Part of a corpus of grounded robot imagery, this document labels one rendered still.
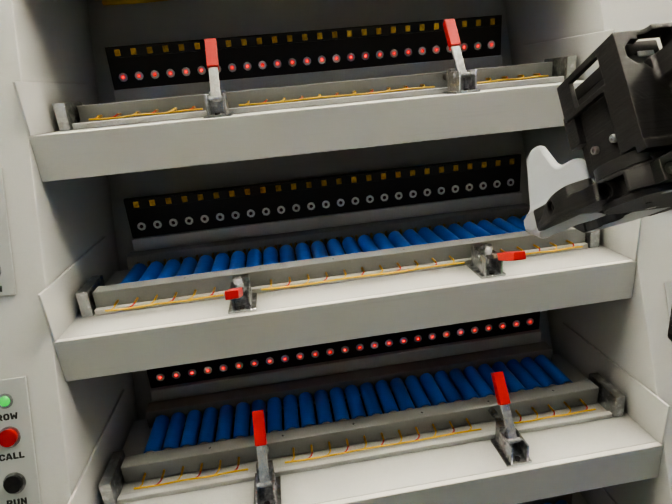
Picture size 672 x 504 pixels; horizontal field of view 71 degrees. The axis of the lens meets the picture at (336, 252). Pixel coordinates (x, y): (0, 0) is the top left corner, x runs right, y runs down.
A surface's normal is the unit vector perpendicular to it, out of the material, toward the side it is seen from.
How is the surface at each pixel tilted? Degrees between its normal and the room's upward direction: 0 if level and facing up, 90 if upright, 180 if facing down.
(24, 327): 90
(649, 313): 90
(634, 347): 90
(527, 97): 111
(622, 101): 90
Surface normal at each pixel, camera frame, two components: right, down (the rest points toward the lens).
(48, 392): 0.10, -0.04
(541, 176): -0.98, 0.11
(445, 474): -0.09, -0.94
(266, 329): 0.14, 0.32
